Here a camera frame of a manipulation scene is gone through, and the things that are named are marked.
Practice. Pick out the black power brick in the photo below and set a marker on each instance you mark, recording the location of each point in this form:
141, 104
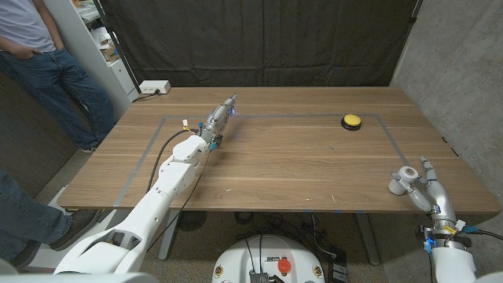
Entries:
338, 271

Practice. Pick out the white tape roll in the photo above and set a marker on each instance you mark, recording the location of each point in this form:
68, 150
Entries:
408, 173

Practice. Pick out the black round fan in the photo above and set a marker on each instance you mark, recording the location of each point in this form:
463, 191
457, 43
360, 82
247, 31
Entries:
192, 220

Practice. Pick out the brown cardboard box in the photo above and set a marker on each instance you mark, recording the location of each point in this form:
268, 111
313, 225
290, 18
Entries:
110, 52

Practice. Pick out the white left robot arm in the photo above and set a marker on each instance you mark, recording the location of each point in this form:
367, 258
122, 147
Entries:
165, 184

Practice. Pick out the red emergency stop button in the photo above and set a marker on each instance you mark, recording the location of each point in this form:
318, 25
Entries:
284, 265

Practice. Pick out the white shelf cabinet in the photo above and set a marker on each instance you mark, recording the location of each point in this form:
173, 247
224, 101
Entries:
84, 43

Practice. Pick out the black backdrop curtain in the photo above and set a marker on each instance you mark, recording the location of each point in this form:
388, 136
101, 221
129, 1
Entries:
255, 39

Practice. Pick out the person jeans dark shoes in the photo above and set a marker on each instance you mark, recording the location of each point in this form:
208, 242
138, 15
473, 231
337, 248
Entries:
23, 220

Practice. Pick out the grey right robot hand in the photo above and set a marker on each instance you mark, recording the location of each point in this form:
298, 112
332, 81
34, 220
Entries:
442, 204

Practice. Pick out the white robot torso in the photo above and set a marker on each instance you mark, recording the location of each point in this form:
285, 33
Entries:
236, 263

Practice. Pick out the backdrop stand pole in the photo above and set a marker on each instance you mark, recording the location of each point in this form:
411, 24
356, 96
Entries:
118, 47
415, 9

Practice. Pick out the person grey shirt jeans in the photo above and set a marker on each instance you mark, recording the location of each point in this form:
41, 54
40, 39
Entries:
51, 78

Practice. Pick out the white power strip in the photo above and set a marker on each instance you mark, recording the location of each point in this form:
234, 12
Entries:
154, 86

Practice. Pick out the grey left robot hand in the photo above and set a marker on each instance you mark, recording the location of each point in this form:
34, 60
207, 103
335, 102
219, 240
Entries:
218, 120

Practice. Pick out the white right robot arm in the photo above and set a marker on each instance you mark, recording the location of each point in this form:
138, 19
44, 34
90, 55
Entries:
452, 265

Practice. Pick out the grey table leg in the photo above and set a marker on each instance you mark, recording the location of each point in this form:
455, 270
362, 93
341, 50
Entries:
367, 236
169, 236

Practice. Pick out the yellow button black base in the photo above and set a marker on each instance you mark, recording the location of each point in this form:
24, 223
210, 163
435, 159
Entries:
351, 120

